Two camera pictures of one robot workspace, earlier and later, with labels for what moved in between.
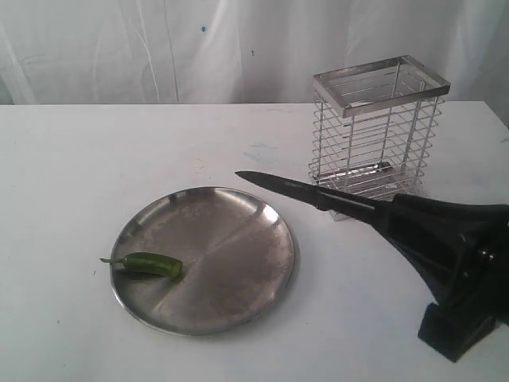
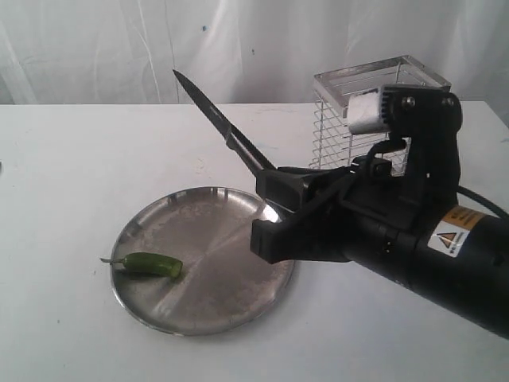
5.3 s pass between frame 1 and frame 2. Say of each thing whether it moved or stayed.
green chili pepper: stayed
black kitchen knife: moved
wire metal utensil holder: stayed
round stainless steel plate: stayed
